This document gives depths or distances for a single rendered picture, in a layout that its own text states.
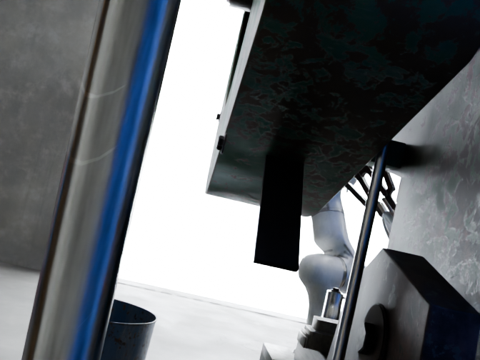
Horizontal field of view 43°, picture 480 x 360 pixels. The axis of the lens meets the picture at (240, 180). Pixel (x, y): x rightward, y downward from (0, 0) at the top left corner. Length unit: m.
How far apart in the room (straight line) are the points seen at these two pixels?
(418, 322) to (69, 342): 0.46
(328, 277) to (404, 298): 1.22
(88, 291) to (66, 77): 5.72
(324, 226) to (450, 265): 1.23
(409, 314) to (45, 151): 5.33
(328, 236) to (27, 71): 4.43
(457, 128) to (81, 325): 0.67
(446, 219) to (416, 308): 0.18
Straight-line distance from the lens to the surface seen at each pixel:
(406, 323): 0.62
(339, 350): 0.75
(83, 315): 0.16
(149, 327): 2.12
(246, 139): 0.75
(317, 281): 1.84
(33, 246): 5.83
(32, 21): 6.06
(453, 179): 0.76
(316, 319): 1.08
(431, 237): 0.78
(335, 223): 1.94
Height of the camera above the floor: 0.90
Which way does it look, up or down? 3 degrees up
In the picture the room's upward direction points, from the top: 13 degrees clockwise
